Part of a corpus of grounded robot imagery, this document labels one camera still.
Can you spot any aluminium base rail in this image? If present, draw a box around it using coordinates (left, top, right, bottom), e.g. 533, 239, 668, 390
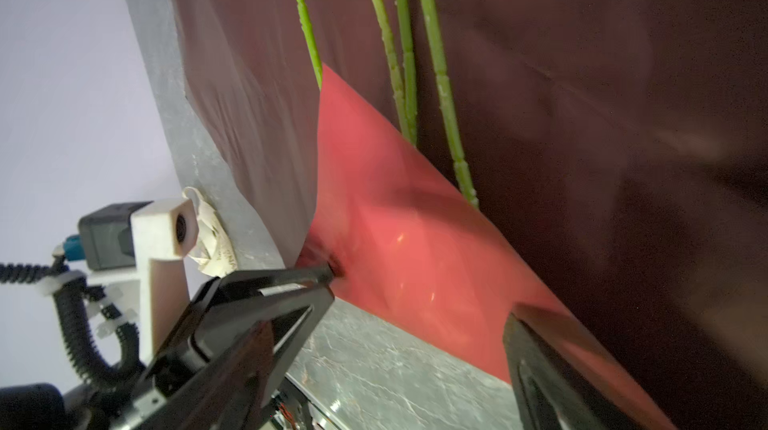
262, 377, 344, 430

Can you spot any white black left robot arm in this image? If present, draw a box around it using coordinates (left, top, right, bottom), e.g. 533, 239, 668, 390
1, 261, 334, 429

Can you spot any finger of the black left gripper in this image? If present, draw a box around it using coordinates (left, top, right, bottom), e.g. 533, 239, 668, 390
192, 282, 334, 406
212, 264, 334, 304

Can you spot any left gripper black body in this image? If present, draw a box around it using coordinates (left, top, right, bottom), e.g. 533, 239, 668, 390
110, 291, 264, 429

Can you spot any white fake flower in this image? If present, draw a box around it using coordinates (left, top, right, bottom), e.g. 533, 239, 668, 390
295, 0, 323, 90

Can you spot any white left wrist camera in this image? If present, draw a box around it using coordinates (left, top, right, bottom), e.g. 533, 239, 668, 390
77, 198, 198, 364

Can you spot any dark red wrapping paper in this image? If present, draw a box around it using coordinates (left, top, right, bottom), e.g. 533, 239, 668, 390
174, 0, 767, 429

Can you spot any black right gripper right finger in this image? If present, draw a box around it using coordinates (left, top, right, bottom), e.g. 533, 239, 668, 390
503, 315, 640, 429

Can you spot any black corrugated left cable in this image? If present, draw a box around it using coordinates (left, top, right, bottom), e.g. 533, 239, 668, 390
0, 261, 145, 392

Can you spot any cream fake rose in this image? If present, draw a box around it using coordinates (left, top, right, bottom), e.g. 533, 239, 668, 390
420, 0, 479, 209

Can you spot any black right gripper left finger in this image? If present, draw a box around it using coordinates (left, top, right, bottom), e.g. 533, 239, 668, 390
128, 332, 262, 429

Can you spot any cream printed ribbon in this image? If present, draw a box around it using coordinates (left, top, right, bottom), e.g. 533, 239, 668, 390
182, 186, 239, 278

